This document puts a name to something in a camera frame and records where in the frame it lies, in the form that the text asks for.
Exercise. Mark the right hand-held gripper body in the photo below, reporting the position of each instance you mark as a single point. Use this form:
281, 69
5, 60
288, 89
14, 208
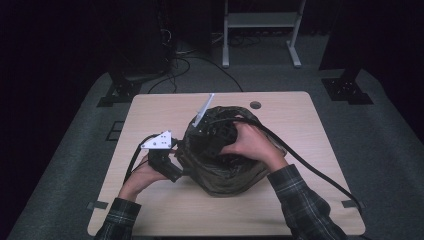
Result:
213, 133

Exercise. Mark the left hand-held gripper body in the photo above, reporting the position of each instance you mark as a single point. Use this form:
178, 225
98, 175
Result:
160, 141

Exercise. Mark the black garbage bag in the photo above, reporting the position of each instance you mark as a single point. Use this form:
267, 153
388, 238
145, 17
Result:
220, 176

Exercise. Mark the person's left hand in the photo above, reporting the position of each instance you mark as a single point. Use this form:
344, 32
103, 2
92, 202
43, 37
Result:
141, 178

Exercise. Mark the person's right hand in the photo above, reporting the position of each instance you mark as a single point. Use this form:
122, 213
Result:
255, 145

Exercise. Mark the black stand base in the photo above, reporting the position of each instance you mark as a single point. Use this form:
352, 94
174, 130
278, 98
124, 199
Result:
346, 88
121, 90

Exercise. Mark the grey tape tab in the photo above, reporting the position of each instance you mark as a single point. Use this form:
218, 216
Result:
97, 205
351, 203

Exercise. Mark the dark equipment cabinet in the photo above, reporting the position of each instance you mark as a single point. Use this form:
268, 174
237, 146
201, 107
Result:
143, 40

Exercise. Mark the white metal stand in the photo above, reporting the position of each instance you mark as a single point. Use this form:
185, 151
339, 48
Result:
261, 19

